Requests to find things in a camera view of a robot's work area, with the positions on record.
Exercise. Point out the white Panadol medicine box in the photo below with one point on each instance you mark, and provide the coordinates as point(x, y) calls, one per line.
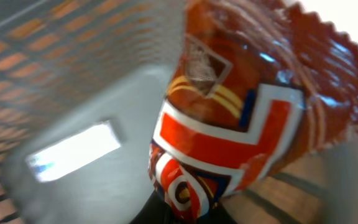
point(72, 153)

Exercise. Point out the red Top chocolate bar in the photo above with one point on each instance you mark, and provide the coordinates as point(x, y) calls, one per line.
point(258, 85)

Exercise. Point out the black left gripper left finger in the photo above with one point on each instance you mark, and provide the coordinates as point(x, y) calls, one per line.
point(155, 211)

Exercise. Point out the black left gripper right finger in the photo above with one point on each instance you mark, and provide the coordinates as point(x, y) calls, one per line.
point(219, 215)

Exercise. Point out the grey plastic mesh basket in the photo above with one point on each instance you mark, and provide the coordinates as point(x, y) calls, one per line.
point(67, 65)

